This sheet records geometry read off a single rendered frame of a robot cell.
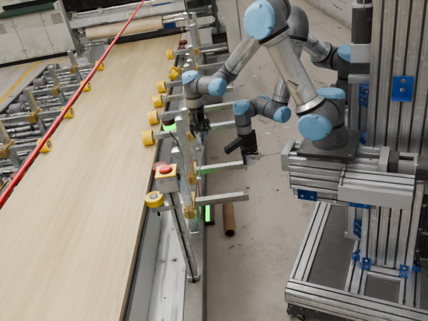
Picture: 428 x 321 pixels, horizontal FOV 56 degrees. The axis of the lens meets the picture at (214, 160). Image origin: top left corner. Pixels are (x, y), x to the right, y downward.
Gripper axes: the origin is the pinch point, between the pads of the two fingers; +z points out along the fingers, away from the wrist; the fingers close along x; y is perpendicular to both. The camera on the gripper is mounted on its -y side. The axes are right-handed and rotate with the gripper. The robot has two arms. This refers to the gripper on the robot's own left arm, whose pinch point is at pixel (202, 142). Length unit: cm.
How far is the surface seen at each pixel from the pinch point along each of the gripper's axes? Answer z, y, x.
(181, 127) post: -11.9, 1.9, -8.4
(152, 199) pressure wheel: 10.3, 15.9, -30.9
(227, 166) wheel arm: 15.2, 3.7, 9.0
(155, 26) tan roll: -2, -254, 39
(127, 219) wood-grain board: 11, 23, -44
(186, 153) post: 1.9, 1.7, -9.0
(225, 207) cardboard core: 93, -61, 23
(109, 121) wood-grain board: 10, -81, -37
